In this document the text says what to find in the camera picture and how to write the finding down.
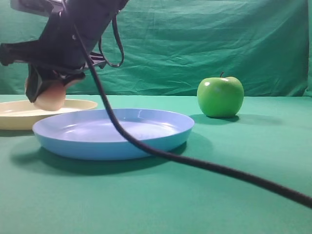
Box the green apple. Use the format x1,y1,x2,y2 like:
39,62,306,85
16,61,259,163
197,75,244,118

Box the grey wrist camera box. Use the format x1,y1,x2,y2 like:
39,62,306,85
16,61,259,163
10,0,63,17

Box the thick black cable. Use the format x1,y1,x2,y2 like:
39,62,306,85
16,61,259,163
63,0,312,209

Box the green table cloth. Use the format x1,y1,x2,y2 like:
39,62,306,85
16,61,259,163
0,96,312,234

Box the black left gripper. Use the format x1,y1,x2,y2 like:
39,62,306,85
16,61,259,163
0,0,127,103

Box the thin black cable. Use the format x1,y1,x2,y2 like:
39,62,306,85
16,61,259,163
98,17,124,68

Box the round bread bun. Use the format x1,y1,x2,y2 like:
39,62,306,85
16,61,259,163
28,79,81,112

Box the yellow plastic plate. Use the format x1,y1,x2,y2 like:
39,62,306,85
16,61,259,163
0,99,98,130

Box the green backdrop cloth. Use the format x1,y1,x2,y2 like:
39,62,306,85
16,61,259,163
0,0,312,98

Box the blue plastic plate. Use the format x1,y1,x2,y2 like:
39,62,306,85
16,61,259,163
33,108,195,160

